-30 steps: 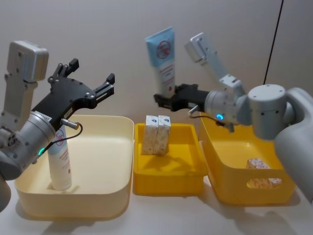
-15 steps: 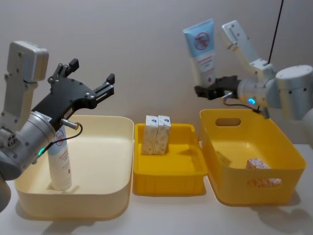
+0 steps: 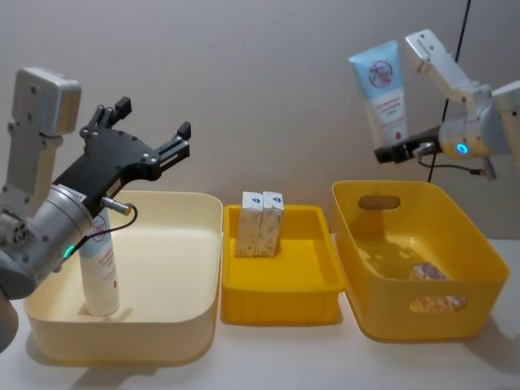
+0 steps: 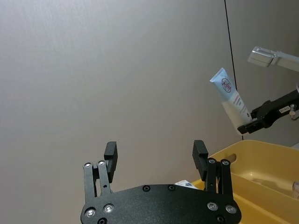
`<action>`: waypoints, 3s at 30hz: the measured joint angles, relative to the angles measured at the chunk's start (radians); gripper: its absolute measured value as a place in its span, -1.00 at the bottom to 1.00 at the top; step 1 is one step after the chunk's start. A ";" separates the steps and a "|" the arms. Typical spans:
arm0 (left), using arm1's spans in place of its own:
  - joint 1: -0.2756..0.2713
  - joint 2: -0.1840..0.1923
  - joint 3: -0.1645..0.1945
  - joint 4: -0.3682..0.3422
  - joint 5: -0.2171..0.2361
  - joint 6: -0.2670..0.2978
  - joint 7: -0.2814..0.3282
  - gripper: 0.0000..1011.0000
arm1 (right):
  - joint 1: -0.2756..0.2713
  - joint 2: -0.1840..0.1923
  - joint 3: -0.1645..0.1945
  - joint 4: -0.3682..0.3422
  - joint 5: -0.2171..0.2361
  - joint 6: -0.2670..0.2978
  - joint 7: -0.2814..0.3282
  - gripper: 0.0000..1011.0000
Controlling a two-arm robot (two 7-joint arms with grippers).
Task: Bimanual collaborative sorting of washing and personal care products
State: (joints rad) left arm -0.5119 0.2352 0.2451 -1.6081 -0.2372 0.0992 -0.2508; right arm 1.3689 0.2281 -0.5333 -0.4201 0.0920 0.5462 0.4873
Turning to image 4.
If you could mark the shallow yellow plastic tray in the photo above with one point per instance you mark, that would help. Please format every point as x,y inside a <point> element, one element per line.
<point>257,210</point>

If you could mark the small white blue box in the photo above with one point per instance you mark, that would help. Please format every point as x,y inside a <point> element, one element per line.
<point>184,183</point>

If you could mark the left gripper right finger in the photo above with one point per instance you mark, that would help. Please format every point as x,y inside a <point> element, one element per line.
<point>224,179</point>

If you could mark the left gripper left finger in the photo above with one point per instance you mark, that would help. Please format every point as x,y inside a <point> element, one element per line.
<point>92,182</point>

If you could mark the white tube with red logo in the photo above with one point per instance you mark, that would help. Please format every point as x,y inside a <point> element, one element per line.
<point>230,98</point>

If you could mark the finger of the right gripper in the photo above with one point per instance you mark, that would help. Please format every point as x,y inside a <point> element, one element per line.
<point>260,110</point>
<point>252,127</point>

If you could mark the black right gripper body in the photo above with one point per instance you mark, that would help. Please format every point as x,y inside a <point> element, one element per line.
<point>278,114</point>

